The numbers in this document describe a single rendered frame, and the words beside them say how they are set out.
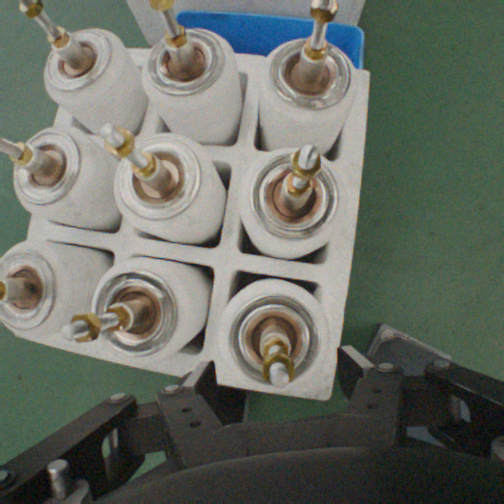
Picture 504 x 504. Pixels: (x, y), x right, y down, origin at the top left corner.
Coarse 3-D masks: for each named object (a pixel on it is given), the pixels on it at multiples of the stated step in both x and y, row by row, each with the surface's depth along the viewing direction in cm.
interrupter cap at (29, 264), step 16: (16, 256) 24; (32, 256) 24; (0, 272) 24; (16, 272) 24; (32, 272) 24; (48, 272) 24; (48, 288) 24; (0, 304) 24; (16, 304) 24; (32, 304) 24; (48, 304) 24; (16, 320) 24; (32, 320) 24
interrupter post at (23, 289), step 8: (0, 280) 21; (8, 280) 22; (16, 280) 23; (24, 280) 24; (8, 288) 21; (16, 288) 22; (24, 288) 23; (32, 288) 24; (8, 296) 21; (16, 296) 22; (24, 296) 23
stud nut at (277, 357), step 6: (270, 354) 16; (276, 354) 16; (282, 354) 16; (264, 360) 15; (270, 360) 15; (276, 360) 15; (282, 360) 15; (288, 360) 15; (264, 366) 15; (270, 366) 15; (288, 366) 15; (264, 372) 15; (288, 372) 15; (264, 378) 15
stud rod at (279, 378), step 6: (270, 348) 19; (276, 348) 18; (276, 366) 15; (282, 366) 15; (270, 372) 15; (276, 372) 14; (282, 372) 14; (270, 378) 14; (276, 378) 14; (282, 378) 14; (288, 378) 14; (276, 384) 14; (282, 384) 14
